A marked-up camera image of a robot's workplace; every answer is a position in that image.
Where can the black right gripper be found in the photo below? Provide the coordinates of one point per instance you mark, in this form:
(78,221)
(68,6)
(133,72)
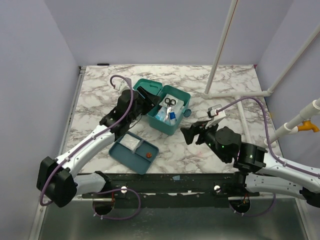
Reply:
(198,134)

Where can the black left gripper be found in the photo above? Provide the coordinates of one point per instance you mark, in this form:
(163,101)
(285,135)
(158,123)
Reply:
(150,100)

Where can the black handled bandage scissors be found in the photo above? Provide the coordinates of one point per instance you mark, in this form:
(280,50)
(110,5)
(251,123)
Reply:
(170,102)

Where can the teal medicine kit box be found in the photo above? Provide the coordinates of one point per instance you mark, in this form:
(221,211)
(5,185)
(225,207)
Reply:
(161,90)

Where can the white blue bandage roll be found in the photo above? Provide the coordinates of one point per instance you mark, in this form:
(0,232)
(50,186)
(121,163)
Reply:
(172,118)

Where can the white gauze pad packet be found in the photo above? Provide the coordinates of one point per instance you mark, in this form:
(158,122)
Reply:
(179,103)

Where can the clear zip bag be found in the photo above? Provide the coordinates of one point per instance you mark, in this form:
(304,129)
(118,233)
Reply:
(131,142)

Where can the teal divided tray insert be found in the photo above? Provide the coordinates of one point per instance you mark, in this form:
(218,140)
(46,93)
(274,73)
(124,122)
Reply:
(137,162)

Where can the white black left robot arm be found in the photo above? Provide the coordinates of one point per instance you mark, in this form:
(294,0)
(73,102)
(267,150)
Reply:
(56,177)

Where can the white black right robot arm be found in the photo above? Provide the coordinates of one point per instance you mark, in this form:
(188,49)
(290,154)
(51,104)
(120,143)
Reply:
(257,169)

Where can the yellow pipe fitting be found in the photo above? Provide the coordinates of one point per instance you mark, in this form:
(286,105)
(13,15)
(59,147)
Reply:
(307,125)

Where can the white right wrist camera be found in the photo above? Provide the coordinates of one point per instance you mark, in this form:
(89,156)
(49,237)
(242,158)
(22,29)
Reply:
(214,115)

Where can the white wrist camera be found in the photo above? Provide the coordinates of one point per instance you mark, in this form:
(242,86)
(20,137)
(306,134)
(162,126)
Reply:
(214,115)
(124,86)

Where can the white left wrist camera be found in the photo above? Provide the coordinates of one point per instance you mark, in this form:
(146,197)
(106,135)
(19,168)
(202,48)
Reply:
(124,86)

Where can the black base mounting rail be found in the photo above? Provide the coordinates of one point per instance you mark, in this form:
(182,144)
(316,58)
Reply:
(156,190)

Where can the white PVC pipe frame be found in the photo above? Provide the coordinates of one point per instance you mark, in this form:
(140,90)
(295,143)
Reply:
(289,68)

